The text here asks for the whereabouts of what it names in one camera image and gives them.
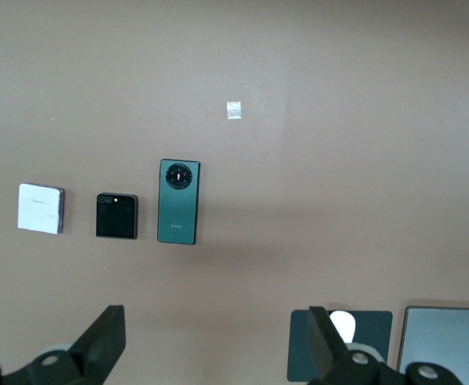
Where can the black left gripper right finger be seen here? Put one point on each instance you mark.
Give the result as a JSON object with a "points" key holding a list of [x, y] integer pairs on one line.
{"points": [[326, 353]]}

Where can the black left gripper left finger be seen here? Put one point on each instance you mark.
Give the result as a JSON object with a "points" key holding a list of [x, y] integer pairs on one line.
{"points": [[94, 353]]}

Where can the black flip phone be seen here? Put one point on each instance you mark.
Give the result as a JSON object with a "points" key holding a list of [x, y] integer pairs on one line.
{"points": [[116, 220]]}

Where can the green Huawei phone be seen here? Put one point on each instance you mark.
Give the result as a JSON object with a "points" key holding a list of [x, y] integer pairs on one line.
{"points": [[178, 216]]}

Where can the white computer mouse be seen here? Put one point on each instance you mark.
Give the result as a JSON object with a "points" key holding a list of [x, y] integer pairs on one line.
{"points": [[344, 325]]}

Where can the black mouse pad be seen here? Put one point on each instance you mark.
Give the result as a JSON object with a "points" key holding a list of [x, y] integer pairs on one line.
{"points": [[374, 341]]}

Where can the grey Apple laptop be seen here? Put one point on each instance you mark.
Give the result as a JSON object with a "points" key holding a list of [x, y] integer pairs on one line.
{"points": [[438, 341]]}

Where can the clear tape piece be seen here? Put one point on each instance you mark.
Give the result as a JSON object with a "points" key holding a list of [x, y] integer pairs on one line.
{"points": [[233, 110]]}

